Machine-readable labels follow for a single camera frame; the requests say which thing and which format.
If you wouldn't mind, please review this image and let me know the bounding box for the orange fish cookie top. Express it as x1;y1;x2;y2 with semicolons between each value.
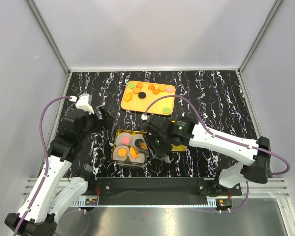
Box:
130;142;148;159

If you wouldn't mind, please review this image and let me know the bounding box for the orange fish cookie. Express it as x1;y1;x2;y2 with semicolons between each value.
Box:
130;142;148;159
124;93;132;102

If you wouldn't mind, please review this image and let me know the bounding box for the black round cookie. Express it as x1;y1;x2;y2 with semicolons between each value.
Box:
138;92;146;99
134;139;144;148

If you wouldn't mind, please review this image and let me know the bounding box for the pink round cookie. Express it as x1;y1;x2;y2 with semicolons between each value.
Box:
121;136;131;145
166;87;175;93

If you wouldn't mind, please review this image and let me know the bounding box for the orange round cookie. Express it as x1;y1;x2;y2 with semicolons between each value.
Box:
118;148;127;158
158;85;166;91
132;88;141;94

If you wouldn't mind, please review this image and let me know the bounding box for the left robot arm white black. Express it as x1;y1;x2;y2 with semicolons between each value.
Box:
5;107;114;236

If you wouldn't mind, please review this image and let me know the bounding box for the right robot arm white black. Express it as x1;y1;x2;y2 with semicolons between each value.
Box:
143;115;271;197

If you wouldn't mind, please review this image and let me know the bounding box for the white paper cup back left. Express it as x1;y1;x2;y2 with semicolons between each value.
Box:
115;132;132;146

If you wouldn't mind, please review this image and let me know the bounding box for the white paper cup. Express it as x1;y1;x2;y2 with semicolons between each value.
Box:
129;147;146;163
112;145;129;161
130;133;146;147
115;132;132;146

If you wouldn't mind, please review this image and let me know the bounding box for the gold tin lid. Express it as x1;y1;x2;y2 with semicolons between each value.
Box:
171;120;188;152

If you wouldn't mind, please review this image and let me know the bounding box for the white paper cup front right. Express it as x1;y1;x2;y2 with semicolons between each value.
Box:
129;147;146;163

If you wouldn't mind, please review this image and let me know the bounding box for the white paper cup back right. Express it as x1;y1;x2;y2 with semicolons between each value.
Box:
130;133;146;147

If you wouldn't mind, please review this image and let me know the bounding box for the gold cookie tin box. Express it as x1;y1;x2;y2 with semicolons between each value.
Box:
111;129;148;167

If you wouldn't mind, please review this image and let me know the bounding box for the green round cookie bottom right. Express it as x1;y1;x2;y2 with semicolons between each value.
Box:
162;107;171;114

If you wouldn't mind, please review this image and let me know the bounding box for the green round cookie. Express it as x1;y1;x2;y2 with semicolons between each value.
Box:
127;82;135;89
162;107;171;114

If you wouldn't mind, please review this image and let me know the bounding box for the white paper cup front left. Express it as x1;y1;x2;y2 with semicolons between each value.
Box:
112;145;129;161

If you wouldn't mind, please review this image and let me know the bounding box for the orange plastic tray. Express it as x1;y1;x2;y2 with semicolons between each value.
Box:
120;81;176;116

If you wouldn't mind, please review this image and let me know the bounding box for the black round cookie on tray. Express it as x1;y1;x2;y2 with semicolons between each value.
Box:
138;92;146;99

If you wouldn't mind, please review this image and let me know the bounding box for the green round cookie top left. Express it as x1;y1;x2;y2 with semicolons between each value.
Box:
127;82;135;89

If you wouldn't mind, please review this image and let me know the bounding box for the orange scalloped cookie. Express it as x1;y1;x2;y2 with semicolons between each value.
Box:
153;89;160;95

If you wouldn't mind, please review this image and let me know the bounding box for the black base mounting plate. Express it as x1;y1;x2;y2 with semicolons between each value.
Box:
94;177;242;197

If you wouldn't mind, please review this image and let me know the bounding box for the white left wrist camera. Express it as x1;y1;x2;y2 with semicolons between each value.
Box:
69;93;94;114

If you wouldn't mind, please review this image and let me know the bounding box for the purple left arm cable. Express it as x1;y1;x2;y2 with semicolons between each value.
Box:
12;96;91;236

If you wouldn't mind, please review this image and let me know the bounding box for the aluminium frame rail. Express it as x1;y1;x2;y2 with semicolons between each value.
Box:
24;178;290;207

